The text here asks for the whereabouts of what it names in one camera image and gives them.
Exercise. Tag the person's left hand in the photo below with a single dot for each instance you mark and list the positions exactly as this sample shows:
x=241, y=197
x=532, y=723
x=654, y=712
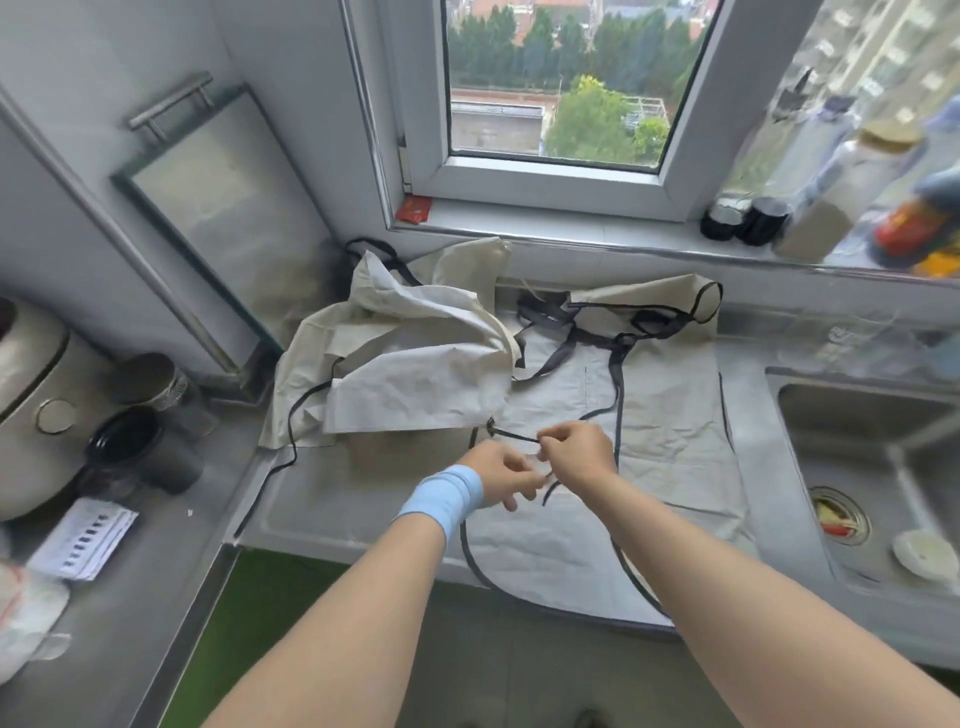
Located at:
x=491, y=469

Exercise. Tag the red packet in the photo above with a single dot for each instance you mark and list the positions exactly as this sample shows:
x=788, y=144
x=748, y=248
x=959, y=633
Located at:
x=414, y=210

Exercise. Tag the white plastic bag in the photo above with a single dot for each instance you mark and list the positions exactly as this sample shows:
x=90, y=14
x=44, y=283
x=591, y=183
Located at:
x=26, y=615

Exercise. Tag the white paper leaflet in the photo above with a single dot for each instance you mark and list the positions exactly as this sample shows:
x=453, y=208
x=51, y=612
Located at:
x=82, y=540

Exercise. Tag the white window frame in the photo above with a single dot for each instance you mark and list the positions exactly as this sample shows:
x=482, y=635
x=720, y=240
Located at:
x=690, y=150

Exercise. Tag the tall clear bottle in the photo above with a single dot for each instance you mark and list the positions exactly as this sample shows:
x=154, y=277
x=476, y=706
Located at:
x=806, y=150

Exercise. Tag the metal cup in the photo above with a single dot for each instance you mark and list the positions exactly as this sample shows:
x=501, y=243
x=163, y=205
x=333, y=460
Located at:
x=154, y=382

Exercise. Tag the person's right fingers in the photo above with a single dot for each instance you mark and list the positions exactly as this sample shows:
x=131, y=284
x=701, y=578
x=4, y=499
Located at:
x=556, y=450

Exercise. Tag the person's right hand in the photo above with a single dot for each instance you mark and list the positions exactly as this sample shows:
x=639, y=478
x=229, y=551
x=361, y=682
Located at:
x=589, y=454

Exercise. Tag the crumpled beige apron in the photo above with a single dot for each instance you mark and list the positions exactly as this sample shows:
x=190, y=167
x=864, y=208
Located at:
x=412, y=360

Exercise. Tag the green floor mat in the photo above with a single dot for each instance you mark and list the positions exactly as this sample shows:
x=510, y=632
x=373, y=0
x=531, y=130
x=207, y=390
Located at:
x=247, y=637

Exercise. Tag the beige rice cooker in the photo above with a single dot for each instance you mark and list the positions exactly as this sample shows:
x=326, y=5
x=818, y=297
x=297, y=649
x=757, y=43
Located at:
x=37, y=420

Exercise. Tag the light blue wristband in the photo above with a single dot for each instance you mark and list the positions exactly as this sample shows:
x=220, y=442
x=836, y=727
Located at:
x=442, y=499

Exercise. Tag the black cup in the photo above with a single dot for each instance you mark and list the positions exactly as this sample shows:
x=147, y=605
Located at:
x=127, y=450

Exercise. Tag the red label bottle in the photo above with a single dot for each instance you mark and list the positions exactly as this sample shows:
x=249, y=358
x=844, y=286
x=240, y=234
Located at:
x=915, y=225

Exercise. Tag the person's right forearm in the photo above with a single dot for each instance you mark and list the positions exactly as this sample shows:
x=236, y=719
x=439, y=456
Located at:
x=735, y=607

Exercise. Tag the small white dish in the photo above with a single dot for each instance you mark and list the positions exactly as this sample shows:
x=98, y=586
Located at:
x=924, y=555

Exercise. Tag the person's left fingers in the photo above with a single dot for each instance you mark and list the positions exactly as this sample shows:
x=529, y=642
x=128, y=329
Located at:
x=525, y=472

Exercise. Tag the beige apron black trim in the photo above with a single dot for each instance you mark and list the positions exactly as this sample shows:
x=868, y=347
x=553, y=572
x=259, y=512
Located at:
x=675, y=450

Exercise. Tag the person's left forearm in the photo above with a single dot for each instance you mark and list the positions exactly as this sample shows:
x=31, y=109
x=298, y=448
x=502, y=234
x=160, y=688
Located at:
x=337, y=637

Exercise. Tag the stainless steel sink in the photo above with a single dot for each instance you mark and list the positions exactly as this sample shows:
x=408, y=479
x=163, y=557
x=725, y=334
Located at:
x=847, y=435

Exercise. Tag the metal sink strainer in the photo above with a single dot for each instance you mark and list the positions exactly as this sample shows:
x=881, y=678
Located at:
x=840, y=516

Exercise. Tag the clear bottle with beige contents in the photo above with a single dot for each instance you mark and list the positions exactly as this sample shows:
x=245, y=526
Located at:
x=832, y=202

